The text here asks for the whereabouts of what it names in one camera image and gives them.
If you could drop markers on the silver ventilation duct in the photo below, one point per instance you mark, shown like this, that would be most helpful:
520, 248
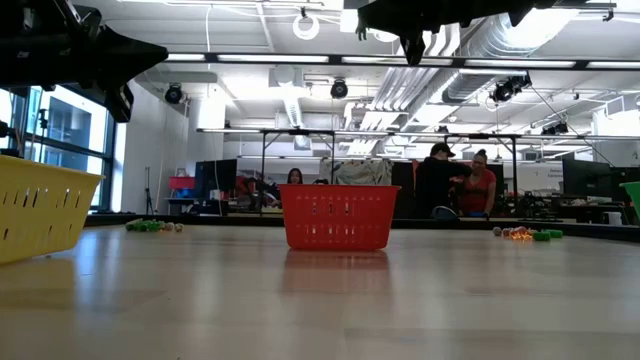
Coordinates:
470, 85

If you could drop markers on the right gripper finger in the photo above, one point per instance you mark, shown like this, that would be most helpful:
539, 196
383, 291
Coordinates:
380, 12

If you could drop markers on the black overhead light bar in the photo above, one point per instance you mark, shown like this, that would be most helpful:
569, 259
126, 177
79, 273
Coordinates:
335, 59

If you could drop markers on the black hanging camera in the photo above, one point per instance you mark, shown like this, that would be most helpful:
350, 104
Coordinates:
339, 90
502, 91
555, 129
173, 95

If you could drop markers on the red storage bin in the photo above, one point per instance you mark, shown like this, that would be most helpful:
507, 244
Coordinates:
181, 183

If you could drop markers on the black metal station frame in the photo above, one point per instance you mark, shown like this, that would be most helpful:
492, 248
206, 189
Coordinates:
514, 170
297, 132

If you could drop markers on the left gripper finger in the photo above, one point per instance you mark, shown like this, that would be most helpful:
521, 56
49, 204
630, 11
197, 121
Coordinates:
130, 55

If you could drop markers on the white cup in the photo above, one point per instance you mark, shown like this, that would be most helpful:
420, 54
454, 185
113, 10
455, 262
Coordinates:
612, 218

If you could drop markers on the beige crumpled cloth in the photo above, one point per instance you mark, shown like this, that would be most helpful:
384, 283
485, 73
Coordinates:
357, 172

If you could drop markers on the green plastic basket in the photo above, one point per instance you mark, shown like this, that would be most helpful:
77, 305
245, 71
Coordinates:
634, 197

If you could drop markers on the black window frame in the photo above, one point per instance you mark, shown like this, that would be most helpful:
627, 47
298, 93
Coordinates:
109, 165

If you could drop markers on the black ceiling track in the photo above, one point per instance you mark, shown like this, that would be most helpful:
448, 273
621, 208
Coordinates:
608, 15

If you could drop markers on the person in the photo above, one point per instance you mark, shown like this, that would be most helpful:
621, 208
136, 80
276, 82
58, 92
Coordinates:
480, 192
295, 176
435, 185

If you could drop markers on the thin black tripod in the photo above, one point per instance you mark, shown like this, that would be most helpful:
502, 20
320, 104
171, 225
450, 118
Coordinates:
148, 204

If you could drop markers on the black aluminium table frame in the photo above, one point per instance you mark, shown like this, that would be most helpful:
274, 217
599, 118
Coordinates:
240, 220

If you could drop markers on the black computer monitor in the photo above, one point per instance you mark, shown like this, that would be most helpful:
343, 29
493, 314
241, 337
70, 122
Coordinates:
622, 174
585, 177
215, 177

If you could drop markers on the yellow plastic basket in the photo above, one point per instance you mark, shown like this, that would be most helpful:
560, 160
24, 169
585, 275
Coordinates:
30, 175

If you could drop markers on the red plastic basket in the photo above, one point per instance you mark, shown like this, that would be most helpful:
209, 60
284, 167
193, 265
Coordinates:
340, 190

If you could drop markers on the black partition panel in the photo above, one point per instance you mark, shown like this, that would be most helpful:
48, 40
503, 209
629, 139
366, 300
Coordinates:
402, 190

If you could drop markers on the dark rounded chair back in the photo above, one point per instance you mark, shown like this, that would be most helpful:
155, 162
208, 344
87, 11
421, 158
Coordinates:
445, 214

